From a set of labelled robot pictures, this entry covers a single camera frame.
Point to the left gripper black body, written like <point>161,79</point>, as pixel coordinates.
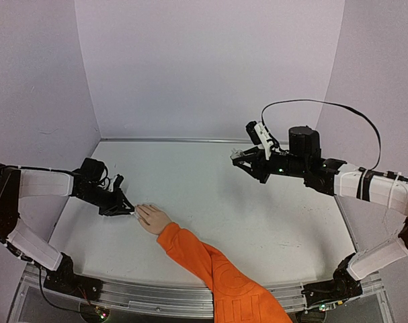
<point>107,203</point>

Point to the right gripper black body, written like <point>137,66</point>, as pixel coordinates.
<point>261,165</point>

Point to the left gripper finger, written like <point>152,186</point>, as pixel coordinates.
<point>124,205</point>
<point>114,213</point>

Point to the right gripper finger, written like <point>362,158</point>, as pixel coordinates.
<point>251,151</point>
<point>256,174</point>

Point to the clear nail polish bottle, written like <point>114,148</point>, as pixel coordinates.
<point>235,154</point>

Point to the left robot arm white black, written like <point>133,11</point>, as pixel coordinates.
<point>89,183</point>

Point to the orange sleeve forearm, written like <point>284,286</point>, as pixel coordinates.
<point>236,298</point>

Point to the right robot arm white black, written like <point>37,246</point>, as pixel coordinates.
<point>333,177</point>

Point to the mannequin hand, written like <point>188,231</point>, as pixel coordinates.
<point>152,219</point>

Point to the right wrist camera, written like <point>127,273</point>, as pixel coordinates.
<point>261,138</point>

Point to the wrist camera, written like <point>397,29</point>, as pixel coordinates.
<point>117,181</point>
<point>261,138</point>

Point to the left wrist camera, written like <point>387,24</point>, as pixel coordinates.
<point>117,181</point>

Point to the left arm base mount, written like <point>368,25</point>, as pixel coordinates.
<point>64,280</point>

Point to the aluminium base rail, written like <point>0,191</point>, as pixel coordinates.
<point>111,300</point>

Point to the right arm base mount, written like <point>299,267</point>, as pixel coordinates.
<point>340,288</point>

